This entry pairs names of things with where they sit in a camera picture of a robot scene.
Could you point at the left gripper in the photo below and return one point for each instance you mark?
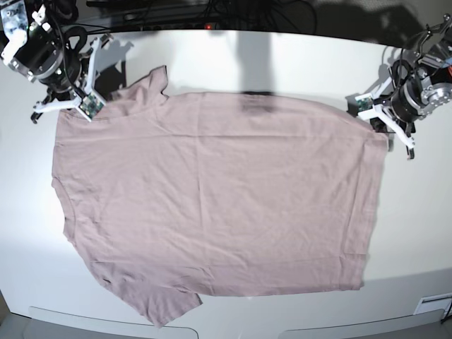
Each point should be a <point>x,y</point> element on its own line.
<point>405,106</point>

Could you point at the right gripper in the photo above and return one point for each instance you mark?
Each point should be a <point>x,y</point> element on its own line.
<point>61,72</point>

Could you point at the pink T-shirt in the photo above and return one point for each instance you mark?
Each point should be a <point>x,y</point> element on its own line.
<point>167,198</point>

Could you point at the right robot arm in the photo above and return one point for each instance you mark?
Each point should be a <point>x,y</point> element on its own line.
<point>41,41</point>

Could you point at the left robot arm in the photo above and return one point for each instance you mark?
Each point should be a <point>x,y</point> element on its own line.
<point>419,82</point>

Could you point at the black power strip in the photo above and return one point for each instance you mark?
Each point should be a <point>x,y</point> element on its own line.
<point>190,25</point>

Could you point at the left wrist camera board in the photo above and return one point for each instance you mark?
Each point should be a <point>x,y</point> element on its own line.
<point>364,102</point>

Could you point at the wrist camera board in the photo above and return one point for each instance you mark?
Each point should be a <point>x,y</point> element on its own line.
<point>91,105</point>
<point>364,102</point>

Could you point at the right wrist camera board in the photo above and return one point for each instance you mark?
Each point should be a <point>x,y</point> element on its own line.
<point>91,105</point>

